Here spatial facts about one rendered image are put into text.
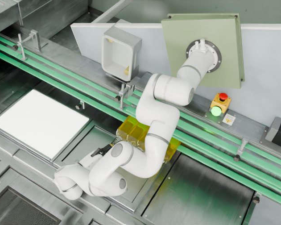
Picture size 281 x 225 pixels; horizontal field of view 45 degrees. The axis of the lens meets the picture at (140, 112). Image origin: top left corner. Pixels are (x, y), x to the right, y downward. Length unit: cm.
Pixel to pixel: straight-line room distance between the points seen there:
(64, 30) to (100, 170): 154
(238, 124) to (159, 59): 48
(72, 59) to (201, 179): 96
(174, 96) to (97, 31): 74
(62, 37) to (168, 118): 145
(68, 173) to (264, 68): 89
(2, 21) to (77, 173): 109
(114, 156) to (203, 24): 63
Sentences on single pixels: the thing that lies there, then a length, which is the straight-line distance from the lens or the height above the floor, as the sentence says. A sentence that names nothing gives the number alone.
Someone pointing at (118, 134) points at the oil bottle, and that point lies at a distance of 162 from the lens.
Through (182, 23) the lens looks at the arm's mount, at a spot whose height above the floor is 81.
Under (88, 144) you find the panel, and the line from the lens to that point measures 177.
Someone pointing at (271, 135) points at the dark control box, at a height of 84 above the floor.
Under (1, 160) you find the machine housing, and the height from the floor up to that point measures 144.
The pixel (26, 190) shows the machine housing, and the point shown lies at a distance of 172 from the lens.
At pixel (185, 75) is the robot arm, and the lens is 125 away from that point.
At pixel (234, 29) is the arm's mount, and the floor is 80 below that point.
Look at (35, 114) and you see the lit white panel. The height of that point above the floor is 113.
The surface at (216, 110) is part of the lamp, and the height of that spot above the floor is 85.
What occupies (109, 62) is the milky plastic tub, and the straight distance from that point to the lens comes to 181.
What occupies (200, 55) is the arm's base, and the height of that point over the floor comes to 88.
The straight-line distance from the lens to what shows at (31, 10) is 224.
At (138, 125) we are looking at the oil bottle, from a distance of 166.
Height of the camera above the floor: 195
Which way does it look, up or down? 37 degrees down
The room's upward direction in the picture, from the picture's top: 141 degrees counter-clockwise
